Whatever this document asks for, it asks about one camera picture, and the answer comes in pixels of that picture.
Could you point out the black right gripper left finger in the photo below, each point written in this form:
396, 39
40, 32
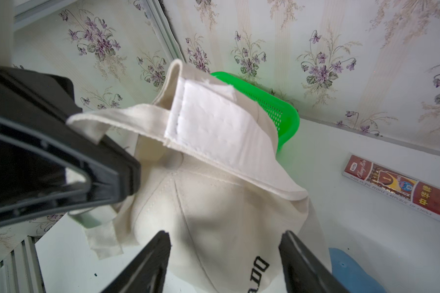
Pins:
147, 272

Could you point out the light blue baseball cap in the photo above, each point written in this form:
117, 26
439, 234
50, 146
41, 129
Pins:
351, 275

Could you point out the green plastic basket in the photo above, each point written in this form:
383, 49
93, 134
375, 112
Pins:
284, 116

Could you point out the white baseball cap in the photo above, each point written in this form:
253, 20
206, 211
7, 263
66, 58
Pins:
210, 178

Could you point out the red cigarette carton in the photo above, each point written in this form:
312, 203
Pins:
409, 191

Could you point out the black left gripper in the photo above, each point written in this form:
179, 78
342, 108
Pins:
47, 165

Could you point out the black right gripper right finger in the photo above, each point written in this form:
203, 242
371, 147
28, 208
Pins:
303, 272

